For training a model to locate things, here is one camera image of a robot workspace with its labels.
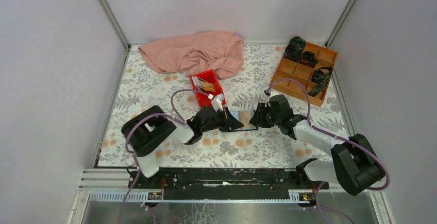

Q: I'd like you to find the gold VIP card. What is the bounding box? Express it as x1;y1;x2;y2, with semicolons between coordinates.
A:
203;81;217;92

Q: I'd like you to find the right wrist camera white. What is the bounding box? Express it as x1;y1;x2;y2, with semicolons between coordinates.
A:
262;89;280;103

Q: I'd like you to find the red plastic bin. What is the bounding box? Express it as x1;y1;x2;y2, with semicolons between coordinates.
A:
190;70;226;111

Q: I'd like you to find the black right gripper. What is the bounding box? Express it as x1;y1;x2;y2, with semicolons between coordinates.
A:
249;103;281;129

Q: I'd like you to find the camouflage strap in tray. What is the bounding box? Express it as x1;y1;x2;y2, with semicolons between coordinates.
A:
307;66;334;97

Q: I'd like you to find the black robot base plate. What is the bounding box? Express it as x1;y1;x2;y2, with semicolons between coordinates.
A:
128;167;329;201

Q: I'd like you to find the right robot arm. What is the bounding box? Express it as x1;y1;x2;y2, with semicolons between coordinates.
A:
250;95;391;196

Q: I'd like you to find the rolled dark belt top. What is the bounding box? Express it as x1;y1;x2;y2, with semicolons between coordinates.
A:
283;36;307;63

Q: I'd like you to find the rolled dark belt middle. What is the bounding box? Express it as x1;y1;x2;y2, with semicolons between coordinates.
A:
299;51;318;68

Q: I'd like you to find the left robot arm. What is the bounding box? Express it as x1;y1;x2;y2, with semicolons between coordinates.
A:
121;105;244;188

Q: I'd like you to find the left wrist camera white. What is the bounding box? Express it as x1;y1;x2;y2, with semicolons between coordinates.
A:
208;93;225;112

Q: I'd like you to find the stack of cards in bin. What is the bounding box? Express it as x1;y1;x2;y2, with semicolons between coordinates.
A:
191;76;205;92

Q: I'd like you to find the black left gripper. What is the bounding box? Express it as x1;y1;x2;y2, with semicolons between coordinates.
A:
200;107;243;134

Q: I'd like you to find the rolled dark belt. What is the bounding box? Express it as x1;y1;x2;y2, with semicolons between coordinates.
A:
283;36;307;63
299;51;318;68

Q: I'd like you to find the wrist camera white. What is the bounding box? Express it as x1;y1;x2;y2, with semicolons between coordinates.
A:
208;93;225;112
262;89;280;103

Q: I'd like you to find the pink cloth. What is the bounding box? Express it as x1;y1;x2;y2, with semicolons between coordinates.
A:
139;30;244;79

